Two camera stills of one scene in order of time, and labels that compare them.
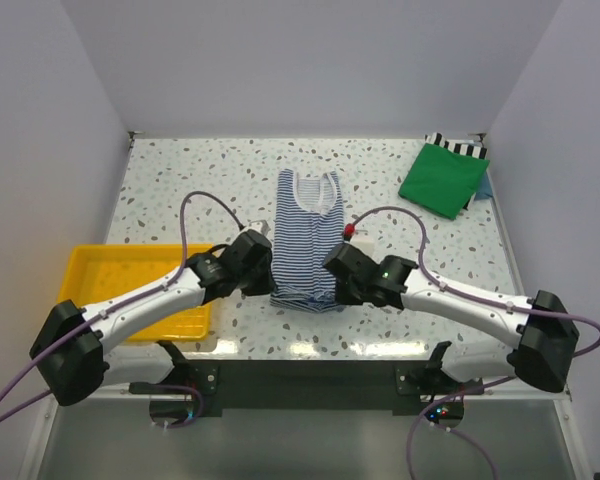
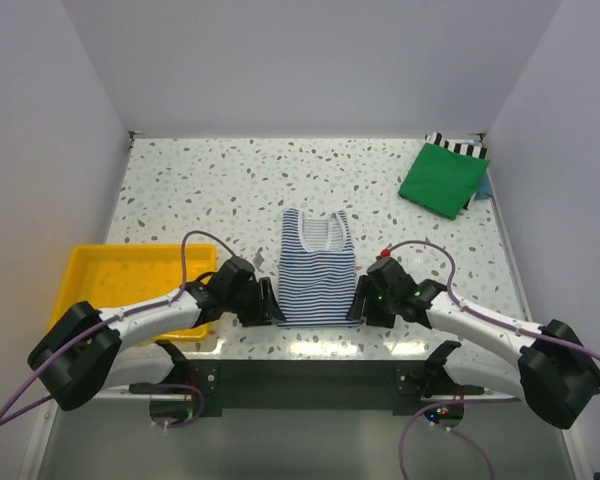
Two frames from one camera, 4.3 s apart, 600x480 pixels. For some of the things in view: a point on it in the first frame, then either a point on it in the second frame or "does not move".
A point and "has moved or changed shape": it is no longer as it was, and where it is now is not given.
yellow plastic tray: [96, 273] does not move
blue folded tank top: [485, 190] does not move
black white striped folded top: [466, 148] does not move
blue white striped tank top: [301, 241] has moved or changed shape
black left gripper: [267, 285] -> [265, 308]
